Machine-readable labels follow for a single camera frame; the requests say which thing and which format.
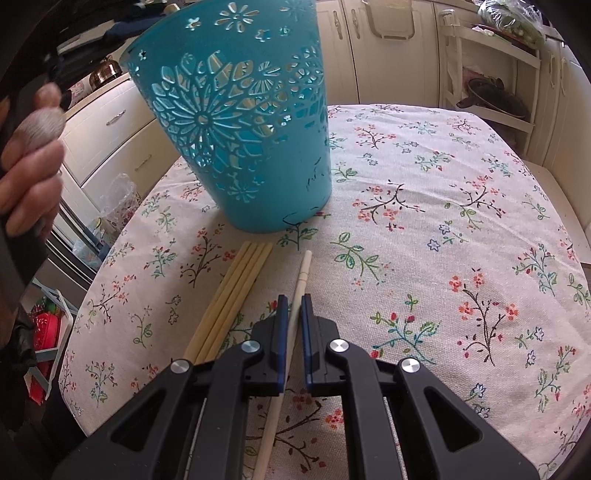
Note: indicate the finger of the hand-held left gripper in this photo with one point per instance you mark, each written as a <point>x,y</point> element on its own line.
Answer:
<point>131,28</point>

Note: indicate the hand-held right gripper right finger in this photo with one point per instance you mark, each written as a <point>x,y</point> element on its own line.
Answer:
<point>307,341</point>

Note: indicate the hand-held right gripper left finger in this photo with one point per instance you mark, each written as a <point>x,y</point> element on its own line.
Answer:
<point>281,332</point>

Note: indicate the white chopstick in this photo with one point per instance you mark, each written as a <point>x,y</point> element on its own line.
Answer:
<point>302,277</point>

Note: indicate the bundle of wooden chopsticks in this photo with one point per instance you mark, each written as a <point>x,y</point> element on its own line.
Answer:
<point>231,290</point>

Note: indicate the teal perforated plastic basket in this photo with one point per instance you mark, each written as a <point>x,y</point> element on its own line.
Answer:
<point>277,184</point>

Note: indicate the person's left hand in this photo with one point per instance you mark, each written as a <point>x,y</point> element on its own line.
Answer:
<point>32,175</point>

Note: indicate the copper kettle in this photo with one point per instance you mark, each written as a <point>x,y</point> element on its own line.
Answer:
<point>106,71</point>

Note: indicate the red pouch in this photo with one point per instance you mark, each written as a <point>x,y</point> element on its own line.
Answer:
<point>46,330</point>

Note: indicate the teal and cream shelf rack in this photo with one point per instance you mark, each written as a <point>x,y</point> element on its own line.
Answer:
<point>46,360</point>

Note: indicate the cream two-drawer base cabinet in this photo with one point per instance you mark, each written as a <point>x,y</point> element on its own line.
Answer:
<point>106,134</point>

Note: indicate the floral bin with plastic bag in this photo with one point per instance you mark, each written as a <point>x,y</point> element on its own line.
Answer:
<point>120,203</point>

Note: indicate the table with floral tablecloth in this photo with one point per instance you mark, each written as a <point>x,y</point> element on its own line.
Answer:
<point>415,277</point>

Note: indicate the cream door base cabinets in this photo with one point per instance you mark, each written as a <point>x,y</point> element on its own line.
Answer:
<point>341,55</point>

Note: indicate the white hanging door bin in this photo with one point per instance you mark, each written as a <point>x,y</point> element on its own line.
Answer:
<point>388,21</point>

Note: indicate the dark pan in trolley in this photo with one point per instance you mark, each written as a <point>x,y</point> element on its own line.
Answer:
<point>498,99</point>

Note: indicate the white trolley rack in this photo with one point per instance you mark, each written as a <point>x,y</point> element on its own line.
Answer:
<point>489,60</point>

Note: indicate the cream panelled drawer cabinet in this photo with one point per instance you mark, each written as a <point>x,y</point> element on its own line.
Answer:
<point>561,92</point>

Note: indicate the plastic bag of vegetables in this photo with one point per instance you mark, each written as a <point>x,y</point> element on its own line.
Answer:
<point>512,21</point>

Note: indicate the grey sliding door frame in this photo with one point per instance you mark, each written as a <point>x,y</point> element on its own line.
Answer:
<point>74,244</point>

